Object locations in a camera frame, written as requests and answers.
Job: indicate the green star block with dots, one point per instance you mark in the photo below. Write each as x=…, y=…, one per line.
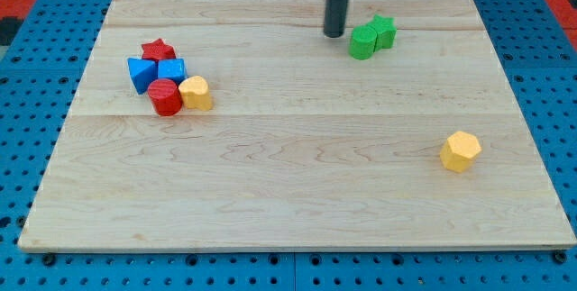
x=386, y=31

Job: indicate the red cylinder block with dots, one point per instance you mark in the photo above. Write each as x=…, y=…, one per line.
x=165, y=97

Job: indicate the green cylinder block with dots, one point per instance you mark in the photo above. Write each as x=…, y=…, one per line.
x=362, y=42

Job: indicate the blue triangle block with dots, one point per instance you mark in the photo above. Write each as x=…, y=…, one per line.
x=142, y=72

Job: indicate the yellow hexagon block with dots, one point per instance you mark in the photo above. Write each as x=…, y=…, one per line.
x=459, y=152

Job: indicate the blue cube block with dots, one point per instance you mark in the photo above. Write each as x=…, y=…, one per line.
x=173, y=69

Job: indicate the wooden board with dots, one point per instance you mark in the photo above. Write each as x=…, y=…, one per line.
x=305, y=148

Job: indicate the red star block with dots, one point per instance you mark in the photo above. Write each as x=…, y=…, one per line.
x=157, y=50

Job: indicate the yellow heart block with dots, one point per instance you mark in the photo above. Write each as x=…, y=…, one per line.
x=195, y=93

